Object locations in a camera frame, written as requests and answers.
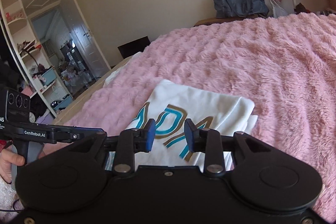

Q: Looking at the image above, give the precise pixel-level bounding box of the white plastic bag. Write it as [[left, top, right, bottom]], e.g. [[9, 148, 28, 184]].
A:
[[270, 0, 289, 18]]

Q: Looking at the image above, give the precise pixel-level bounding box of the beige mattress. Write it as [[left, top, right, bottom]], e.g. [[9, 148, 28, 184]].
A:
[[52, 56, 134, 126]]

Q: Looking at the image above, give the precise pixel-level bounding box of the black box by bed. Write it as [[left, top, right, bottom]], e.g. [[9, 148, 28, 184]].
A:
[[117, 36, 150, 59]]

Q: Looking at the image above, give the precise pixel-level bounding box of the white printed sweatshirt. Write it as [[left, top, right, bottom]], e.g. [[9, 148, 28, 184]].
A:
[[128, 80, 258, 169]]

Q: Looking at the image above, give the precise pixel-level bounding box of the low wooden bench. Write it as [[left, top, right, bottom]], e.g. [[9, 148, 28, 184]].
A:
[[194, 14, 266, 27]]

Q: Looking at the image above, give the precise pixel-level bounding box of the white door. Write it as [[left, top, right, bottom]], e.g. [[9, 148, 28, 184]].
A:
[[60, 0, 110, 78]]

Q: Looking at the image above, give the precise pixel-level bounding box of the person's left hand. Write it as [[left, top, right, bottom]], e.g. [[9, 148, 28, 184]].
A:
[[0, 147, 25, 184]]

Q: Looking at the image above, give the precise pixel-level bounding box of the dark blue duffel bag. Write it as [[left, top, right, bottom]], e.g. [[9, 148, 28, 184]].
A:
[[213, 0, 269, 18]]

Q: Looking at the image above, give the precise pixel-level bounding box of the white shelving unit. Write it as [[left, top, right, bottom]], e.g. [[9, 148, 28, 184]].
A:
[[1, 0, 72, 118]]

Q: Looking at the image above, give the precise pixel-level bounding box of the white folded cloth on bed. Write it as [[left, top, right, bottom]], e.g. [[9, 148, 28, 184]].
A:
[[103, 52, 142, 88]]

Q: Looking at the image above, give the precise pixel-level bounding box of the pink fluffy blanket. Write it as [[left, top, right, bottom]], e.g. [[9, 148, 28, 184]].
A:
[[69, 13, 335, 222]]

